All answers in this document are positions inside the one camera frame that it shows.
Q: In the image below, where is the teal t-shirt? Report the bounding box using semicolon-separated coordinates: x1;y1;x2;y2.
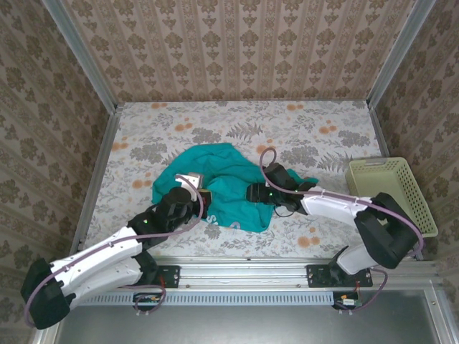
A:
152;142;320;234

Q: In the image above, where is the floral tablecloth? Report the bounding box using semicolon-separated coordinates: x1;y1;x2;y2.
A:
81;100;413;259

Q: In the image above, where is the small black circuit board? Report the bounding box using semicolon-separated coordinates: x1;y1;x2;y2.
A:
133;292;166;312
332;292;363;311

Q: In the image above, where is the grey metal sheet panel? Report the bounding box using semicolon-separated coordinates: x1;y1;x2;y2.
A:
53;289;444;344

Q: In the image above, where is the pale green plastic basket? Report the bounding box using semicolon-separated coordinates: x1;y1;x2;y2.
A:
345;156;439;238

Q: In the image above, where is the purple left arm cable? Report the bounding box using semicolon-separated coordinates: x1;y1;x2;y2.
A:
23;177;207;329

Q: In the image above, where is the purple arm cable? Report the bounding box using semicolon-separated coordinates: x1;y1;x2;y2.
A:
23;177;207;329
258;146;426;316

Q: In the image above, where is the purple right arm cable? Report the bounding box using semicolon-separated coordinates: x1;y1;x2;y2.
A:
258;146;426;316

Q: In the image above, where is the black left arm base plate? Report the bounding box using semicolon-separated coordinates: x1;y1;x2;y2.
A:
143;264;181;289

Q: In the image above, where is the aluminium mounting rail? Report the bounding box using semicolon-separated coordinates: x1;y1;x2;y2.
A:
53;256;440;287

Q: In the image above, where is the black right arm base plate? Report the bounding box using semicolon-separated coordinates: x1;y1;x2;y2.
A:
306;264;374;289

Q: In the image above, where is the grey slotted cable duct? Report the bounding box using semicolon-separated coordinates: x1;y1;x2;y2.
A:
77;290;335;306

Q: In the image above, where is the aluminium frame post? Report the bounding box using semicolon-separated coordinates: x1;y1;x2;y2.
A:
366;0;437;108
42;0;119;113

